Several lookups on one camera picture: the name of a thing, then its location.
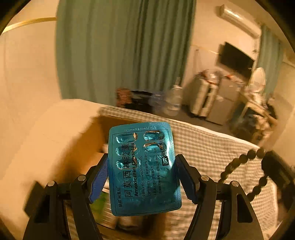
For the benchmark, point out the white oval mirror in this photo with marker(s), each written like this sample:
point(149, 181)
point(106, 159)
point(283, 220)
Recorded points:
point(257, 81)

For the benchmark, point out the large cardboard box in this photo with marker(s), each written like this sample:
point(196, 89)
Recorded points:
point(82, 142)

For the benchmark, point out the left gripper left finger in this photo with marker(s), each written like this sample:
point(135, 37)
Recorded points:
point(46, 210)

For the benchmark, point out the green curtain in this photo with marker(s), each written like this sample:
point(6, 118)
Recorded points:
point(271, 52)
point(105, 45)

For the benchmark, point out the checkered bed sheet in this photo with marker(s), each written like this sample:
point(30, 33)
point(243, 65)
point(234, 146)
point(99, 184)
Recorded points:
point(210, 152)

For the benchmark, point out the clear water jug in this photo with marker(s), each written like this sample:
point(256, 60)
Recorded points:
point(173, 99)

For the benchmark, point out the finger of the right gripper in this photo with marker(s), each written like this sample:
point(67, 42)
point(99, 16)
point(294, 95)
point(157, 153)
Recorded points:
point(281, 174)

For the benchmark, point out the grey mini fridge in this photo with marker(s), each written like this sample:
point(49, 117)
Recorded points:
point(228, 93)

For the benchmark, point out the white dressing table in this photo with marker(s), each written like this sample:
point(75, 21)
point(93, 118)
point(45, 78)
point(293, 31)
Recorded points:
point(252, 121)

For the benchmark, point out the black wall television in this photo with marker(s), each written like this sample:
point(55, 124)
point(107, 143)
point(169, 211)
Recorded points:
point(234, 60)

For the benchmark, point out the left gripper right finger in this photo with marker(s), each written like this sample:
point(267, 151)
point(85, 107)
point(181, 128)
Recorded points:
point(237, 220)

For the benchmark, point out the white suitcase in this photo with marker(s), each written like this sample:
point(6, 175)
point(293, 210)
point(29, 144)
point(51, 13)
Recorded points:
point(202, 96)

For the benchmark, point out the blue pill blister pack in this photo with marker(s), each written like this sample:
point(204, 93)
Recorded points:
point(142, 174)

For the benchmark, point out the wall air conditioner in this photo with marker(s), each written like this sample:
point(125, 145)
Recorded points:
point(240, 21)

